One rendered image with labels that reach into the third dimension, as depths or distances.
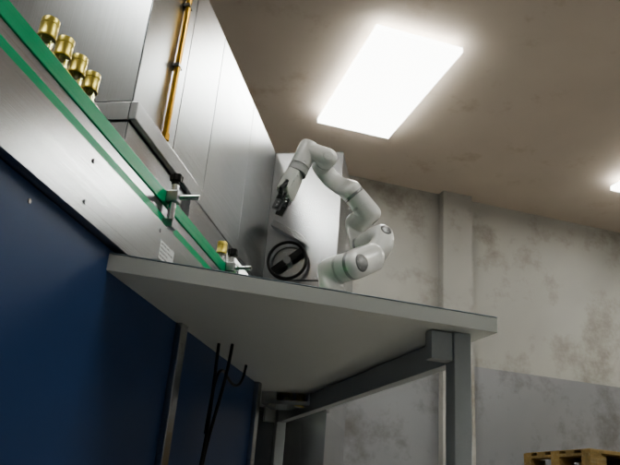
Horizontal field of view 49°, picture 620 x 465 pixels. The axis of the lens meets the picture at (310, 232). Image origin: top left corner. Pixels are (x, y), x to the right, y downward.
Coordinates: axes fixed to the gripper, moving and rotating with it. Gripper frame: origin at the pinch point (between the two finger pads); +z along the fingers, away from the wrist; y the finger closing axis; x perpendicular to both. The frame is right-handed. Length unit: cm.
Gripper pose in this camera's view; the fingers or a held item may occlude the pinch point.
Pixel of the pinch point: (279, 208)
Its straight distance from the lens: 244.9
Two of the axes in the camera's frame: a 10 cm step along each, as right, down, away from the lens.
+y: -1.7, -3.8, -9.1
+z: -4.1, 8.7, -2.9
